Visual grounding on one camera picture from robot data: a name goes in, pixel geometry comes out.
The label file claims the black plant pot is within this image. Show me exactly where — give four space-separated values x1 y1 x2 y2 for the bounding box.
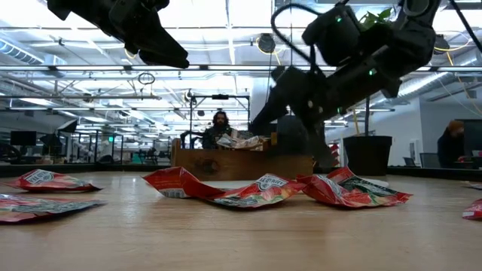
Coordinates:
343 135 394 177

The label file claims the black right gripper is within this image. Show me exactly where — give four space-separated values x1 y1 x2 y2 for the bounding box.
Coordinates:
250 44 404 169

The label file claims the black overhead rig frame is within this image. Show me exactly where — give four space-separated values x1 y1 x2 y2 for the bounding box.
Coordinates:
188 93 251 127

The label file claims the beige tea packet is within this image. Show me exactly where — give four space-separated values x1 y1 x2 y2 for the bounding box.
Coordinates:
216 129 267 151

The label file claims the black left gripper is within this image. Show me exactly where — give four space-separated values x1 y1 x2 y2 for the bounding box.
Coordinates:
108 0 191 69

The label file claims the long ceiling light strip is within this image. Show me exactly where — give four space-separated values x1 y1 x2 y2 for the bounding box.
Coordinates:
0 64 482 73

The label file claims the person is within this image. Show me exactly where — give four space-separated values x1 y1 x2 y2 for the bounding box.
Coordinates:
436 119 467 169
201 111 236 150

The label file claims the silver ventilation duct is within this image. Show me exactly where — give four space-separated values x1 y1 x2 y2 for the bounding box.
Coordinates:
395 71 451 102

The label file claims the black office chair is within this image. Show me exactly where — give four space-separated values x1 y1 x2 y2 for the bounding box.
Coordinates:
419 152 440 169

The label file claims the brown wooden tea caddy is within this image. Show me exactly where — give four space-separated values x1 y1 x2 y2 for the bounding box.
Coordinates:
171 137 314 181

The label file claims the black computer monitor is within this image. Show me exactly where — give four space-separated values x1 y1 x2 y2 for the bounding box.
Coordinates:
9 130 38 148

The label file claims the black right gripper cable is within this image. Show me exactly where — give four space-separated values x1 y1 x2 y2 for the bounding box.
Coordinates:
270 2 321 76

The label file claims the yellow hanging cable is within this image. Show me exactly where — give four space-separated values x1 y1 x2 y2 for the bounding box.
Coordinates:
349 108 362 137

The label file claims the green leafy plant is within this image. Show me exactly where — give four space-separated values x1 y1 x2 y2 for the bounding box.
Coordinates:
359 7 395 137

